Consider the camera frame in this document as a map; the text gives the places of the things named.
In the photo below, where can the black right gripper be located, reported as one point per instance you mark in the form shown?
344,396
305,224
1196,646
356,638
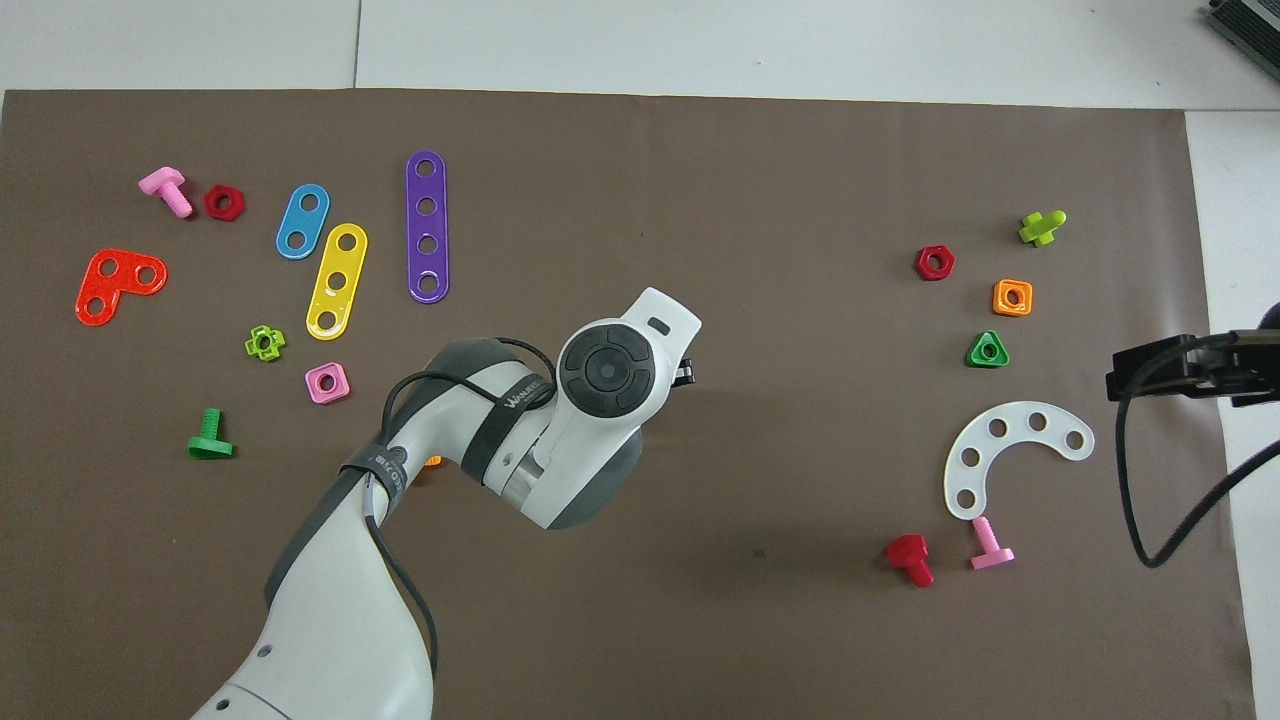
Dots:
1255,355

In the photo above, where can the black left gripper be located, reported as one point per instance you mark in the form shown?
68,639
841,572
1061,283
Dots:
685,374

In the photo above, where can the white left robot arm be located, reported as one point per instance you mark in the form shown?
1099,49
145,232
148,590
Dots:
330,620

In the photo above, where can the white curved five-hole plate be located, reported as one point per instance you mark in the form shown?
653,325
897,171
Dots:
1018,422

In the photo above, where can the green triangular plastic nut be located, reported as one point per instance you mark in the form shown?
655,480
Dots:
1001,360

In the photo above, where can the brown table mat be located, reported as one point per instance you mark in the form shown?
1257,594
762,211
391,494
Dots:
700,200

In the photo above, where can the orange square plastic nut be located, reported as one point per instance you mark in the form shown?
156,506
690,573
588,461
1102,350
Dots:
999,288

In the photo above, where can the lime green plastic bolt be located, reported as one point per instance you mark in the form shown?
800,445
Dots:
1040,230

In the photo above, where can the pink plastic bolt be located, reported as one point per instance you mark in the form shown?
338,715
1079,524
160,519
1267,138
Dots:
990,545
162,183

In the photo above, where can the red hexagonal plastic nut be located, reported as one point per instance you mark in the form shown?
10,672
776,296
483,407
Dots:
211,203
922,263

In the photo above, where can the red plastic bolt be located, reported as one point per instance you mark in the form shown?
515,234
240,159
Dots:
907,552

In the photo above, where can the purple four-hole strip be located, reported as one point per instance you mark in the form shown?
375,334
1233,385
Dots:
427,187

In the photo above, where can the pink square plastic nut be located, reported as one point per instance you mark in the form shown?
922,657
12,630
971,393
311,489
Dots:
341,373

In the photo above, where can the yellow three-hole strip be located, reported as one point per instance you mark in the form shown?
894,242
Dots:
343,262

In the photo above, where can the dark ribbed device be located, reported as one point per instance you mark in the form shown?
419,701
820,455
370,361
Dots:
1255,20

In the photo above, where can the lime flower-shaped plastic nut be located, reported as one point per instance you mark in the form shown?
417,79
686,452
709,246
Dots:
277,343

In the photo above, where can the blue two-hole strip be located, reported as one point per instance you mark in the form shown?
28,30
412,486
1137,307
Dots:
302,220

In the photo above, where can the orange three-hole angle plate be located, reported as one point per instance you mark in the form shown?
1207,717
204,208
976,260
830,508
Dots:
127,271

